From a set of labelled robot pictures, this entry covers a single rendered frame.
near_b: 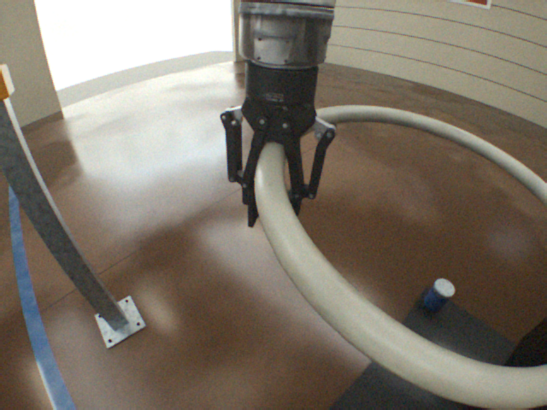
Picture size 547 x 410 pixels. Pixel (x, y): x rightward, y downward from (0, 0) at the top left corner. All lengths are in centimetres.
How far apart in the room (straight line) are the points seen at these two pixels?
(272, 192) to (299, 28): 14
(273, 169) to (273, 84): 8
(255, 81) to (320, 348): 104
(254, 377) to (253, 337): 17
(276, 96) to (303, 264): 16
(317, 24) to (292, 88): 6
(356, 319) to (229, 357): 99
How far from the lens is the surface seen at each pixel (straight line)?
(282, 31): 24
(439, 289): 130
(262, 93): 27
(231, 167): 35
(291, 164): 32
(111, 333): 134
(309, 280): 18
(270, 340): 116
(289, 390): 110
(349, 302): 18
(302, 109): 29
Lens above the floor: 107
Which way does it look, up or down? 38 degrees down
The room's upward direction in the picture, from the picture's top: straight up
